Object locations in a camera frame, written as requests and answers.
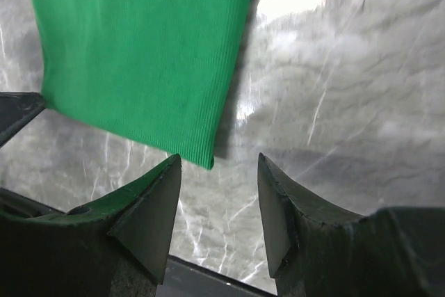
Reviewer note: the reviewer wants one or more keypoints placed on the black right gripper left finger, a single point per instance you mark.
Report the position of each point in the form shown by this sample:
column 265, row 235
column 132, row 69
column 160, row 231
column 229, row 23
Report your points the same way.
column 116, row 245

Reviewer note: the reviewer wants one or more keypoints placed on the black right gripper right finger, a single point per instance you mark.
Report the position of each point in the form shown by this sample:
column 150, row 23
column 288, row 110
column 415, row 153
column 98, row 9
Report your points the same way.
column 315, row 248

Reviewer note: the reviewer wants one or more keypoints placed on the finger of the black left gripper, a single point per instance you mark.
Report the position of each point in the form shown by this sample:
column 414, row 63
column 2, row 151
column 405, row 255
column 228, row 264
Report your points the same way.
column 17, row 110

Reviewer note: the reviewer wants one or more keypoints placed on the green tank top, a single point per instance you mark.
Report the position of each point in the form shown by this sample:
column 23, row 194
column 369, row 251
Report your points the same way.
column 153, row 71

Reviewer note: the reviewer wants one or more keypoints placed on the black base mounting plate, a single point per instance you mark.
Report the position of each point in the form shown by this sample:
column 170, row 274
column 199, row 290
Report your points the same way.
column 182, row 278

